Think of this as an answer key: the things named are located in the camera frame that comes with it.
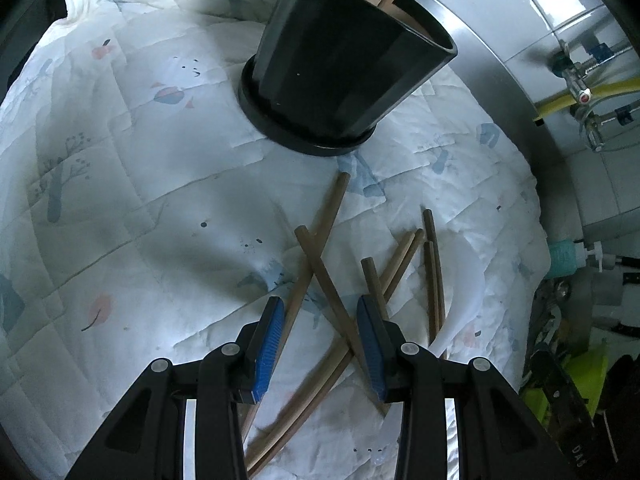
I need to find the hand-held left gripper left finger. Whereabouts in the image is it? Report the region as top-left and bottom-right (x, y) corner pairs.
(65, 296), (287, 480)

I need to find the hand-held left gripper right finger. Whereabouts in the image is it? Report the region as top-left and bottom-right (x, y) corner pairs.
(356, 295), (571, 480)

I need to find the pile of wooden chopsticks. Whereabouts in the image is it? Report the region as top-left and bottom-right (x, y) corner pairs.
(240, 172), (446, 478)

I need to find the black plastic pot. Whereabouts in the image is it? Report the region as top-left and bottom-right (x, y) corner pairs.
(239, 0), (458, 157)

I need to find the teal bottle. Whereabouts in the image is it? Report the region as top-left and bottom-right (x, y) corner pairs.
(546, 240), (584, 279)

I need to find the white printed quilted blanket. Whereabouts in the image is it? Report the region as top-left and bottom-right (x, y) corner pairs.
(0, 0), (551, 480)

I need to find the lime green plastic box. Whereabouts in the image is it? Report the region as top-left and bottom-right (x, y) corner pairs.
(520, 345), (610, 428)

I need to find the white spray nozzle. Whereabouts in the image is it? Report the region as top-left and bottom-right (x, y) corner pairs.
(580, 241), (618, 273)

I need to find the metal gas valve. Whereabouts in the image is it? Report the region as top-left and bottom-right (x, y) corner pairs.
(547, 40), (603, 108)

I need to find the stainless steel counter rim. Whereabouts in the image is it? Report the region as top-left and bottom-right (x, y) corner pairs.
(400, 0), (593, 246)

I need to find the yellow gas hose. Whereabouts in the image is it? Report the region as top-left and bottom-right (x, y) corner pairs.
(532, 77), (640, 123)

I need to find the braided metal hose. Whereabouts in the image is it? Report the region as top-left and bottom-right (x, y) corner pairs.
(587, 42), (640, 68)

